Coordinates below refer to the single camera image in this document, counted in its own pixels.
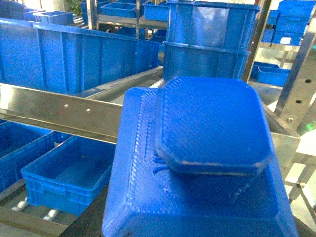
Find stainless steel shelf rack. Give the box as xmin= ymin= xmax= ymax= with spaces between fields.
xmin=0 ymin=1 xmax=316 ymax=237

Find blue plastic bin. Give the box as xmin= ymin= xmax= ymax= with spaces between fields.
xmin=21 ymin=136 xmax=116 ymax=216

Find large blue crate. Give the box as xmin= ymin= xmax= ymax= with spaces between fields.
xmin=0 ymin=18 xmax=159 ymax=95

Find blue block part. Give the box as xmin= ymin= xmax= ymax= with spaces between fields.
xmin=102 ymin=76 xmax=298 ymax=237

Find stacked blue crates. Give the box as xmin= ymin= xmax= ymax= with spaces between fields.
xmin=163 ymin=0 xmax=261 ymax=81

